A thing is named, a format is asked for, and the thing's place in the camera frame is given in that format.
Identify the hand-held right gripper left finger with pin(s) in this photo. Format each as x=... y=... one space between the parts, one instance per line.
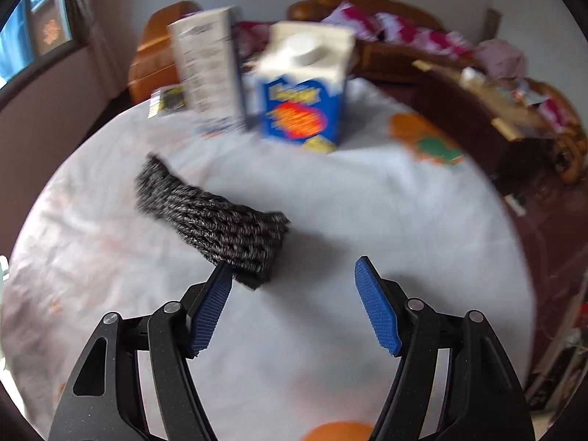
x=211 y=312

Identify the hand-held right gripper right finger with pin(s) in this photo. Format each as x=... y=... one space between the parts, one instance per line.
x=376 y=308

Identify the black foam net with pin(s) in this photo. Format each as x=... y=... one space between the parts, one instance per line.
x=206 y=220

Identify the white orange-print tablecloth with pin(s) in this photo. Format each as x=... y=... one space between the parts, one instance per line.
x=367 y=202

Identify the white power strip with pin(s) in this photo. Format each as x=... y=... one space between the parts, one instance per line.
x=514 y=206

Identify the blue white milk carton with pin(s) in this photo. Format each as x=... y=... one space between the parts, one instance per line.
x=298 y=115

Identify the wooden coffee table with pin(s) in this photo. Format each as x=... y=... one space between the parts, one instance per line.
x=459 y=110

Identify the black snack packet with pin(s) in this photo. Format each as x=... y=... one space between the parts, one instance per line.
x=167 y=101

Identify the tall white box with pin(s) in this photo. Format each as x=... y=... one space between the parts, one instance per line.
x=206 y=64

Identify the small white box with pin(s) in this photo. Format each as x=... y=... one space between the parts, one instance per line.
x=473 y=78

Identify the wooden armchair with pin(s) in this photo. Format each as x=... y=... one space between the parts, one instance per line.
x=569 y=147

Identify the brown leather chaise sofa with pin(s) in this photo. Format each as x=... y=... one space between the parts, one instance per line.
x=154 y=50

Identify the pink floral pillow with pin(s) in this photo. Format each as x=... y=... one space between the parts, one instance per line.
x=404 y=30
x=252 y=39
x=351 y=20
x=450 y=42

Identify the pink cloth cover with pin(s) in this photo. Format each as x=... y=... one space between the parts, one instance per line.
x=503 y=57

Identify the rolled brown mat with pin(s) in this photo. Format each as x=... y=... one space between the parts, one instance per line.
x=491 y=23

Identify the red paper window decal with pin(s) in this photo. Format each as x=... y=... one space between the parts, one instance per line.
x=51 y=32

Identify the narrow pink curtain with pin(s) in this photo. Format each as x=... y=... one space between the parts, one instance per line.
x=96 y=4

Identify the brown framed window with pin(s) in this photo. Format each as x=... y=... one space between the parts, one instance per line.
x=32 y=23

